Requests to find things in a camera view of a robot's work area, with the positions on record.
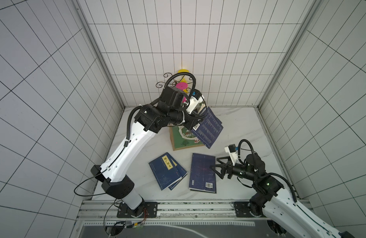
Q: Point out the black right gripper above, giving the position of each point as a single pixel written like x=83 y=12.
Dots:
x=227 y=169

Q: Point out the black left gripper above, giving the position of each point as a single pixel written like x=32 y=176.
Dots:
x=195 y=117

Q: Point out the blue book with text grid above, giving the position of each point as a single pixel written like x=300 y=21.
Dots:
x=209 y=129

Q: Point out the burlap Christmas canvas bag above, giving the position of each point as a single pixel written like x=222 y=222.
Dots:
x=181 y=138

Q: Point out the blue book with label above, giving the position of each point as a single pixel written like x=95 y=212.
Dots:
x=165 y=171

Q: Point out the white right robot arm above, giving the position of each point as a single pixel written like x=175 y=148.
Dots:
x=275 y=196

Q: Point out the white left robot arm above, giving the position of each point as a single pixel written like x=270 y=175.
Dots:
x=177 y=105

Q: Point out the dark blue barcode book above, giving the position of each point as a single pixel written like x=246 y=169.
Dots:
x=202 y=177

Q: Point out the pink plastic goblet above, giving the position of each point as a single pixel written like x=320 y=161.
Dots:
x=182 y=94

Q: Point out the dark metal cup stand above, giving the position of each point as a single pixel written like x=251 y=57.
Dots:
x=173 y=79

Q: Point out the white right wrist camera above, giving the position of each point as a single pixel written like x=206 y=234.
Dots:
x=232 y=151

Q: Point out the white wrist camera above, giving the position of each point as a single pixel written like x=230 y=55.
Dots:
x=232 y=151
x=195 y=100

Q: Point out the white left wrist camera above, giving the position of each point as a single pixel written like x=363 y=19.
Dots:
x=195 y=100

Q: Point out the metal base rail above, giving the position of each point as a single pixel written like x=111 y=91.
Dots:
x=169 y=212

